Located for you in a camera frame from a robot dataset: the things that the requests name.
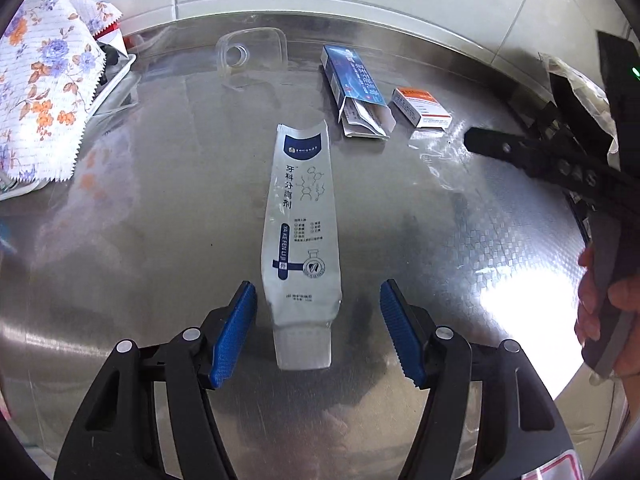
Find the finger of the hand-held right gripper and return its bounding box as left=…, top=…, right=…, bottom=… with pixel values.
left=537, top=72, right=610, bottom=146
left=464, top=127, right=618, bottom=198

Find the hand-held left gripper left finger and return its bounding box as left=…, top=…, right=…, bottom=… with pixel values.
left=52, top=280, right=258, bottom=480

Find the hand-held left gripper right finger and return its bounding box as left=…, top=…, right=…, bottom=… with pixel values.
left=379, top=280, right=576, bottom=480

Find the white toothpaste tube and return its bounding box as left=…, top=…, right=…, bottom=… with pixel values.
left=261, top=119, right=343, bottom=372

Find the person's right hand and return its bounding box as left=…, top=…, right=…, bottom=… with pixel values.
left=574, top=245, right=640, bottom=380

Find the white stove cloth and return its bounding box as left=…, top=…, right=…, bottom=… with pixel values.
left=539, top=54, right=622, bottom=157

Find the small orange white box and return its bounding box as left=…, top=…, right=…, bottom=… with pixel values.
left=391, top=87, right=453, bottom=130

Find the blue toothpaste box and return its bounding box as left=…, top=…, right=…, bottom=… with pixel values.
left=320, top=44, right=397, bottom=139

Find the white plastic tray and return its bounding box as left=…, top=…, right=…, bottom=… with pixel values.
left=0, top=52, right=138, bottom=201

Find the clear plastic lid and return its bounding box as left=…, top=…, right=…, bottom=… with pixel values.
left=216, top=27, right=288, bottom=73

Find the floral cloth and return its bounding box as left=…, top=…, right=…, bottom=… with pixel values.
left=0, top=0, right=123, bottom=183

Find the red white packet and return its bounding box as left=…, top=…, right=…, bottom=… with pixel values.
left=95, top=22, right=128, bottom=66

